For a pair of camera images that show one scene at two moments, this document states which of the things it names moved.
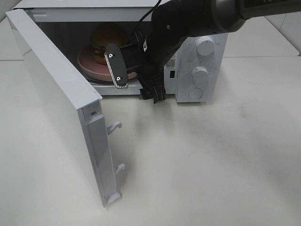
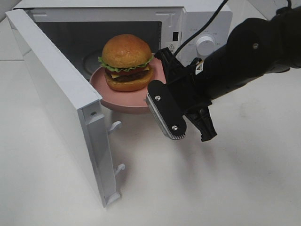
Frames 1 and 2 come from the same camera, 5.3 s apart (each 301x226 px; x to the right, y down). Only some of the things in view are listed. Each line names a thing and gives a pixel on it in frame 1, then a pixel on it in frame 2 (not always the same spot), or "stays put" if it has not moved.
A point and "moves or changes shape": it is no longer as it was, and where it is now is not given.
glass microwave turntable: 99,81 -> 91,62
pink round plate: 88,65 -> 131,101
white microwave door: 80,107 stays put
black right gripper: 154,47 -> 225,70
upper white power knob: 205,45 stays put
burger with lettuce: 105,34 moves or changes shape
